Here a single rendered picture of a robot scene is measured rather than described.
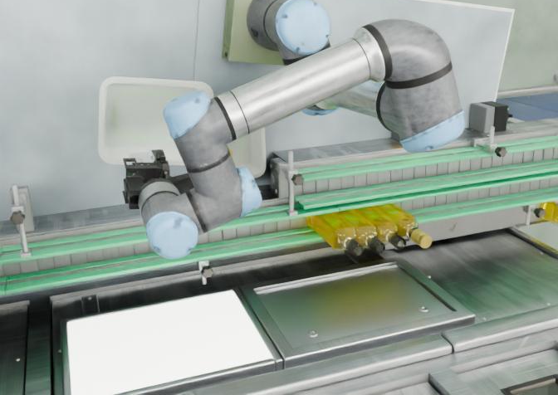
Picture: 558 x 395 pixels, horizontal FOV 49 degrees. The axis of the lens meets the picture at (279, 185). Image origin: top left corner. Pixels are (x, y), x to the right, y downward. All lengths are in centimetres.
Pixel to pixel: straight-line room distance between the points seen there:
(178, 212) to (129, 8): 74
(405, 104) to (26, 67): 93
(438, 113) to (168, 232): 49
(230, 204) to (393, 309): 64
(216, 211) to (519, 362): 77
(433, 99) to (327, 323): 61
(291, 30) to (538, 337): 87
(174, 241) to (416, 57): 48
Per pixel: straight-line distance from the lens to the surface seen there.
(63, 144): 164
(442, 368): 137
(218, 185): 98
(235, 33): 158
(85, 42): 160
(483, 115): 197
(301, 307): 151
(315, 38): 140
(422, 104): 107
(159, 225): 97
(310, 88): 98
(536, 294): 173
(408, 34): 104
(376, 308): 151
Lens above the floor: 235
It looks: 63 degrees down
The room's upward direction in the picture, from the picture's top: 132 degrees clockwise
